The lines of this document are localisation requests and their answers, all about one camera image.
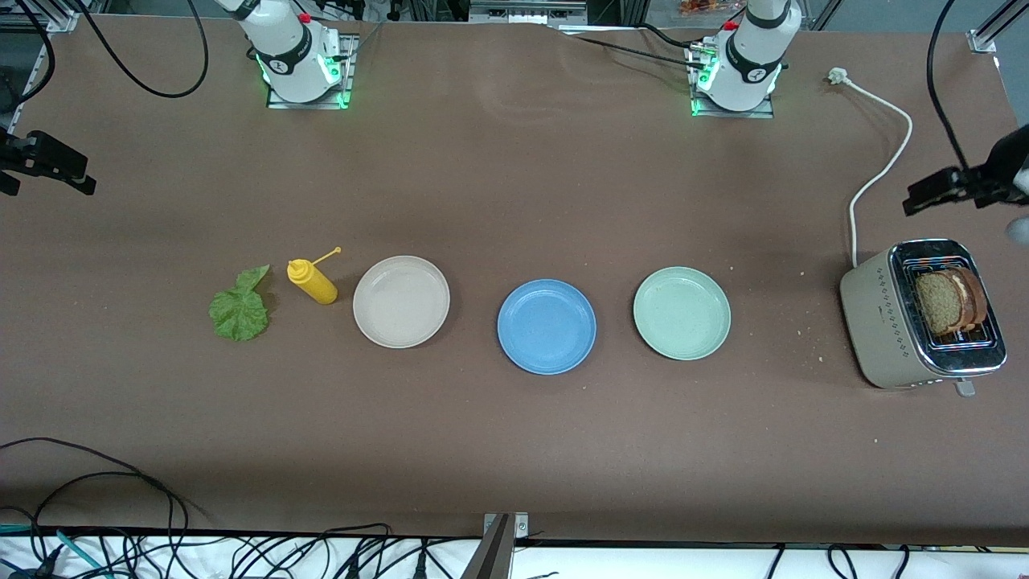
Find aluminium corner profile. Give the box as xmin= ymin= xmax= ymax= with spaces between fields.
xmin=969 ymin=0 xmax=1029 ymax=53

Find blue round plate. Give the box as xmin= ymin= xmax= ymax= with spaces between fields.
xmin=497 ymin=278 xmax=598 ymax=376

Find black cable bundle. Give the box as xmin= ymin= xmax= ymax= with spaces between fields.
xmin=193 ymin=523 xmax=483 ymax=579

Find green lettuce leaf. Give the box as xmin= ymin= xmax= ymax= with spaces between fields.
xmin=208 ymin=265 xmax=272 ymax=342

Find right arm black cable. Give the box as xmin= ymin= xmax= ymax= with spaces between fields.
xmin=76 ymin=0 xmax=210 ymax=99

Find grey power strip box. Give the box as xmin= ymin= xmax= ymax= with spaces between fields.
xmin=469 ymin=0 xmax=588 ymax=23

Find black looped floor cable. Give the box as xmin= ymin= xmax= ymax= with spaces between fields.
xmin=0 ymin=438 xmax=190 ymax=579

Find green round plate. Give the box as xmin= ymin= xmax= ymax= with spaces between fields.
xmin=633 ymin=266 xmax=732 ymax=361

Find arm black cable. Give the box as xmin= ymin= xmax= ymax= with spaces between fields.
xmin=927 ymin=0 xmax=970 ymax=170
xmin=76 ymin=0 xmax=210 ymax=99

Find metal table edge bracket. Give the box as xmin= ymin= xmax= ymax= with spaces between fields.
xmin=462 ymin=512 xmax=529 ymax=579

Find thin black cable loops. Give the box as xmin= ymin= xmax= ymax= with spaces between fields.
xmin=764 ymin=545 xmax=909 ymax=579

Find square brown bread slice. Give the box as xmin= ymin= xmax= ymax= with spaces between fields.
xmin=915 ymin=272 xmax=970 ymax=337

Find aluminium frame profile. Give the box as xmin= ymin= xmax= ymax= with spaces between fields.
xmin=0 ymin=0 xmax=81 ymax=33

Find beige chrome toaster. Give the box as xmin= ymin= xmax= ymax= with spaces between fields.
xmin=839 ymin=238 xmax=1008 ymax=397

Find beige round plate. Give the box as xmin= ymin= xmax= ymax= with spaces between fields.
xmin=352 ymin=255 xmax=451 ymax=350

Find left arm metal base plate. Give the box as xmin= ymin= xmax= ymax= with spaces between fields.
xmin=690 ymin=44 xmax=777 ymax=119

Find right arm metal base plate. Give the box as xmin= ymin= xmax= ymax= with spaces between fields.
xmin=267 ymin=34 xmax=355 ymax=109

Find teal cable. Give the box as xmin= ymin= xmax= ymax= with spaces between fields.
xmin=0 ymin=524 xmax=105 ymax=576

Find yellow mustard squeeze bottle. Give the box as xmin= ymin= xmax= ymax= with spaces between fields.
xmin=287 ymin=247 xmax=342 ymax=306

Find white toaster power cord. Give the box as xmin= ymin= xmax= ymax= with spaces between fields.
xmin=828 ymin=68 xmax=915 ymax=268

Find round-topped brown bread slice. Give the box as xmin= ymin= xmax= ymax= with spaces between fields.
xmin=953 ymin=268 xmax=990 ymax=329

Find black base supply cable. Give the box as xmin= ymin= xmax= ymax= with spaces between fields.
xmin=555 ymin=23 xmax=708 ymax=72

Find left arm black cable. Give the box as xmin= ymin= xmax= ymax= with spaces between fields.
xmin=927 ymin=0 xmax=970 ymax=170

